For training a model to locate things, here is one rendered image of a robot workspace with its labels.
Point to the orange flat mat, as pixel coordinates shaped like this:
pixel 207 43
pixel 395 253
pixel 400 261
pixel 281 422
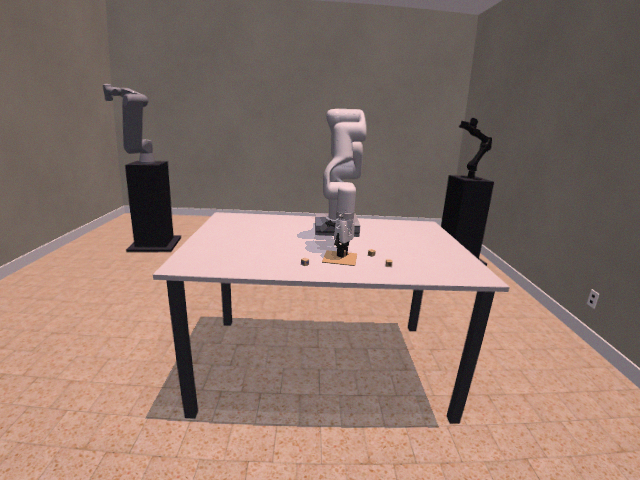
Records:
pixel 332 258

